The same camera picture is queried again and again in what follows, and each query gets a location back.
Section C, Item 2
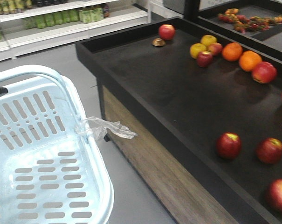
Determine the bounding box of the light blue plastic basket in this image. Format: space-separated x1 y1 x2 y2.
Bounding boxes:
0 65 114 224

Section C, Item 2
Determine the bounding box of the white store shelf unit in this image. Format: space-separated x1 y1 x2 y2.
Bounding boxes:
0 0 150 61

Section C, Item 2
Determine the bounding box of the clear plastic wrap strip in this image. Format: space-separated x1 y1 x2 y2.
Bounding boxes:
74 116 138 140

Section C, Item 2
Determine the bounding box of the red apple beside kiwi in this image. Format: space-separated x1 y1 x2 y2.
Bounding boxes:
158 24 176 41

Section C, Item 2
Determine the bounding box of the black wooden display stand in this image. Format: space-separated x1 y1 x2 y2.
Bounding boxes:
76 0 282 224

